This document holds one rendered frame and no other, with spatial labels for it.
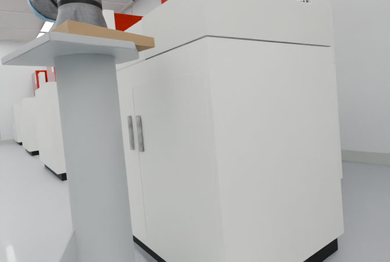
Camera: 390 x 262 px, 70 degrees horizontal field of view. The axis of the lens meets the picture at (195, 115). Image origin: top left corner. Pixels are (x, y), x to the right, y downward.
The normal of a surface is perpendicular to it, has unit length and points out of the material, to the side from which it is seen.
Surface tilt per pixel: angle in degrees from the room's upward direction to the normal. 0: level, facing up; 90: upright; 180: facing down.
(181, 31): 90
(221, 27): 90
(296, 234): 90
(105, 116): 90
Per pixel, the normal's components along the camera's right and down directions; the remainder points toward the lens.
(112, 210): 0.62, -0.02
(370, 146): -0.80, 0.10
